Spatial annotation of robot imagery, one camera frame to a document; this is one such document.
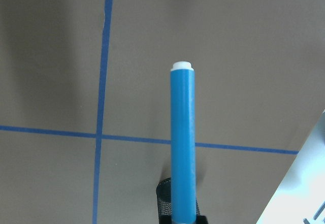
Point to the blue highlighter pen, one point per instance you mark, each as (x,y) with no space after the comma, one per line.
(183,167)

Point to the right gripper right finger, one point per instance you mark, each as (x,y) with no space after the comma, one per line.
(201,219)

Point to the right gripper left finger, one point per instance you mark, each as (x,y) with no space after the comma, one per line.
(165,220)

